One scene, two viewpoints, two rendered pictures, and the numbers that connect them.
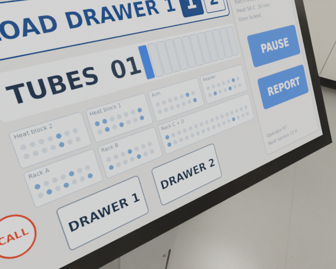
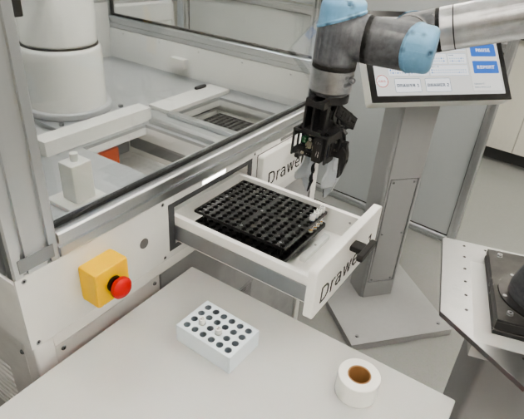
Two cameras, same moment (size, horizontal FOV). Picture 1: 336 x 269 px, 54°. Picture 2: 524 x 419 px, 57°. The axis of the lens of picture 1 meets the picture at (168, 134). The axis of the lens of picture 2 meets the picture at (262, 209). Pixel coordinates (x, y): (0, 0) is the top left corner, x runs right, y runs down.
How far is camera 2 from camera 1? 1.40 m
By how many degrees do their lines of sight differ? 21
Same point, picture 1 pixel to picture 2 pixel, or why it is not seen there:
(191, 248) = (426, 266)
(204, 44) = not seen: hidden behind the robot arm
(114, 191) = (411, 81)
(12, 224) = (383, 77)
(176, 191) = (432, 89)
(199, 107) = (445, 63)
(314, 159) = not seen: outside the picture
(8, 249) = (380, 84)
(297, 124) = (491, 84)
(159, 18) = not seen: hidden behind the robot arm
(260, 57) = (474, 53)
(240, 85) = (463, 61)
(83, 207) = (402, 81)
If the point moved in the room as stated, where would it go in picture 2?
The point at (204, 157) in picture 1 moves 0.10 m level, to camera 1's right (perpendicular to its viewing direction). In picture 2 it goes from (445, 81) to (477, 86)
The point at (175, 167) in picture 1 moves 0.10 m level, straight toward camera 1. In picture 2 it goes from (433, 81) to (427, 88)
